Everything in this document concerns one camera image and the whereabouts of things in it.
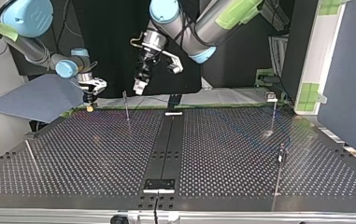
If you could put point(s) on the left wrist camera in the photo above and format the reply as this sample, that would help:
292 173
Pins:
175 67

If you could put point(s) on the metal post with orange clip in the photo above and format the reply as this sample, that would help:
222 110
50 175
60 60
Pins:
32 157

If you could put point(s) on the grey board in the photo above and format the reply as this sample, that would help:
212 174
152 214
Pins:
41 96

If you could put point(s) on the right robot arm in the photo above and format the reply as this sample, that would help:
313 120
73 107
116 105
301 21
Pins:
26 15

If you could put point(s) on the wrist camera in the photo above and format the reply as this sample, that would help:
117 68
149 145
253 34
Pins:
175 67
99 84

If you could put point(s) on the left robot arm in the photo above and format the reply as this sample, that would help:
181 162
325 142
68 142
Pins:
197 34

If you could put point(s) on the black panel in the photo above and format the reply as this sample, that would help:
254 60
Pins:
110 46

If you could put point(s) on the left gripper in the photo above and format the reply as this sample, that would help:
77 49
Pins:
146 67

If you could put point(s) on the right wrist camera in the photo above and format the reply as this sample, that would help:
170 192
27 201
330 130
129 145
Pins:
99 84

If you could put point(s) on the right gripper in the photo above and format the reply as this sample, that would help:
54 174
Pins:
90 99

